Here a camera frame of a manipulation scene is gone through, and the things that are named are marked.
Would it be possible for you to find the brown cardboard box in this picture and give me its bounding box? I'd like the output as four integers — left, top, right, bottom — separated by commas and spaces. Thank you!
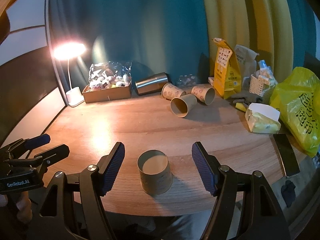
82, 83, 132, 103

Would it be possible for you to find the white and yellow tissue pack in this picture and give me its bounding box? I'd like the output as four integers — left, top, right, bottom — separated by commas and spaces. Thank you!
245, 103, 281, 134

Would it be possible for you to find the person's left hand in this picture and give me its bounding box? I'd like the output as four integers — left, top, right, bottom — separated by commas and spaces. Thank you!
1, 191, 33, 224

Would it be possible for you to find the paper cup lying middle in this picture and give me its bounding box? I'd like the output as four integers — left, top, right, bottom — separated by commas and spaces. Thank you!
170, 94, 197, 118

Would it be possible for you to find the paper cup lying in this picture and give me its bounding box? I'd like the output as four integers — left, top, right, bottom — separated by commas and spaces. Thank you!
191, 86, 215, 105
161, 83, 186, 100
170, 94, 197, 118

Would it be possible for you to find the black phone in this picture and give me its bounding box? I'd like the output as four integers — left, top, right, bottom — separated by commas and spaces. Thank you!
273, 133, 300, 177

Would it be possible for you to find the yellow sponge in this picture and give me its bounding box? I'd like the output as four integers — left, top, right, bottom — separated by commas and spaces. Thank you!
235, 102, 248, 112

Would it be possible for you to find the grey paper bag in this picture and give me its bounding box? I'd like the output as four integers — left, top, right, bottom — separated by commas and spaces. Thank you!
234, 44, 259, 89

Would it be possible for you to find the paper cup lying far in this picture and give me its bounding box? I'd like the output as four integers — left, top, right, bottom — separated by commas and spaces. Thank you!
161, 83, 186, 100

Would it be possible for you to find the clear bag of toys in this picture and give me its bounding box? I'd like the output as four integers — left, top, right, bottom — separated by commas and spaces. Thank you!
88, 61, 132, 91

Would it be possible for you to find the yellow paper package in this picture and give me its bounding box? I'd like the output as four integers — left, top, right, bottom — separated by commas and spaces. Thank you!
212, 38, 242, 99

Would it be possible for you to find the yellow plastic bag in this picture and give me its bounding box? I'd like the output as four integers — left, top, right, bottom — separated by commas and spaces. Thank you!
270, 67, 319, 158

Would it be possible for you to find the stainless steel tumbler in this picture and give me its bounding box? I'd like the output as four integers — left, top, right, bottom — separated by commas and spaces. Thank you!
135, 72, 169, 95

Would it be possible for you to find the paper cup with pink print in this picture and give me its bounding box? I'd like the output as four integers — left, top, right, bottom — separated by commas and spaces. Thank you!
137, 150, 173, 196

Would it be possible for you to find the white plastic basket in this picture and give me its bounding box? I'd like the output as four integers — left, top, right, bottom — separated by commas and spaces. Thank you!
249, 67, 278, 101

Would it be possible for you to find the white desk lamp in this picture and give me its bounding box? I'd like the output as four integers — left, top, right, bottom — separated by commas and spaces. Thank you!
53, 41, 86, 107

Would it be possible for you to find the paper cup lying right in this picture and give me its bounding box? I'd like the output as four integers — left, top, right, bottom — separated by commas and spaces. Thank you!
191, 86, 215, 105

